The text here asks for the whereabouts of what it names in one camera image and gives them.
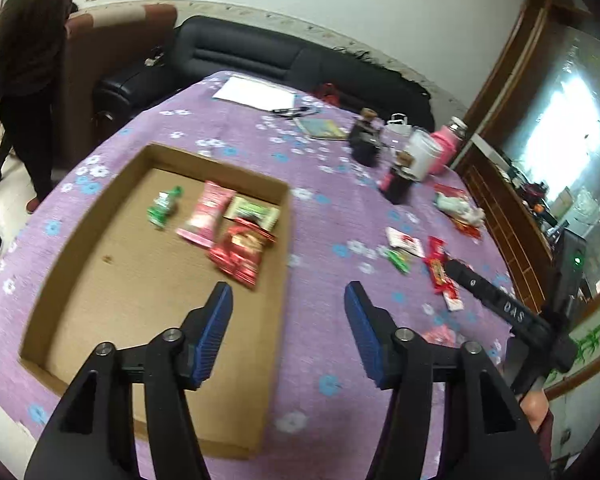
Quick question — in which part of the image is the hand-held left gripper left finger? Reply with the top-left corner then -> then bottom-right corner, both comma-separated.
24,281 -> 234,480

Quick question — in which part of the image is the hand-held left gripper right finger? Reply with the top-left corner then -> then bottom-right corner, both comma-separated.
344,281 -> 551,480

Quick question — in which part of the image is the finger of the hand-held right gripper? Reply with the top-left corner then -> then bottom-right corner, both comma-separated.
445,259 -> 555,342

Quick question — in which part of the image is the long red snack packet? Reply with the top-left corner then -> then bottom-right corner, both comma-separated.
424,236 -> 449,293

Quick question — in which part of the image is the pale pink snack packet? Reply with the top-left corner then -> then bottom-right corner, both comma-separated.
420,324 -> 458,346

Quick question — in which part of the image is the small green candy packet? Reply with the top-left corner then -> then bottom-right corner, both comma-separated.
387,247 -> 412,275

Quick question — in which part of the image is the bright red snack packet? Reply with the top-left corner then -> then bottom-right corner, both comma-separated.
209,219 -> 277,288

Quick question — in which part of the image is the shallow cardboard box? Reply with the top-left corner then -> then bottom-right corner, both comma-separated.
19,142 -> 293,461

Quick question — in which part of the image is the white and green snack packet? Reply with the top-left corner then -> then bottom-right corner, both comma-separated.
223,196 -> 281,231

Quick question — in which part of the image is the person's right forearm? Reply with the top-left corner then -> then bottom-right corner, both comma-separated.
520,390 -> 556,466

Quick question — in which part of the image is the wooden cabinet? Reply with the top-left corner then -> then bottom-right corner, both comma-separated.
452,135 -> 556,311

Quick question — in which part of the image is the purple floral tablecloth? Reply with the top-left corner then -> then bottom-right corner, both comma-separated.
0,70 -> 518,480

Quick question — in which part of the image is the white cloth on red packet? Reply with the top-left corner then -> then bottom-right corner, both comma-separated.
432,184 -> 483,238

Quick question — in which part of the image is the red and black gadget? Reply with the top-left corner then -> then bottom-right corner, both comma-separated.
520,182 -> 548,206

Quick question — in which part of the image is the black jar with cork lid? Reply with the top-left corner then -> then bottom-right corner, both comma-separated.
349,107 -> 383,167
378,150 -> 416,205

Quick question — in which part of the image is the pink thermos bottle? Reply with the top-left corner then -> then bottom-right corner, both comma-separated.
430,116 -> 471,176

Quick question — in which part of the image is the white plastic jar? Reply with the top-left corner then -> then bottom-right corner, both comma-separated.
405,127 -> 446,181

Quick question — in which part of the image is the clear plastic container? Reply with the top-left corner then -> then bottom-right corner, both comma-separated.
382,114 -> 413,150

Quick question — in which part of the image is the thin green book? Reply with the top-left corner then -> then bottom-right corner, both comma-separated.
295,117 -> 348,141

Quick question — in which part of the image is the red bag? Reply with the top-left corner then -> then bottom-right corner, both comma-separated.
312,82 -> 343,106

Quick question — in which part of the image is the white paper sheet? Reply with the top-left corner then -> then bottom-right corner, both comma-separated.
212,75 -> 297,111

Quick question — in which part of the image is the black leather sofa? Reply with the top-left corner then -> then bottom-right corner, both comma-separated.
92,15 -> 436,133

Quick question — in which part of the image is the brown sofa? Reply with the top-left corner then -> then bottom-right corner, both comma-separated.
62,3 -> 178,171

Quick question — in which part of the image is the wooden door frame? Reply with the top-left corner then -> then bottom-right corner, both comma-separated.
462,0 -> 556,136

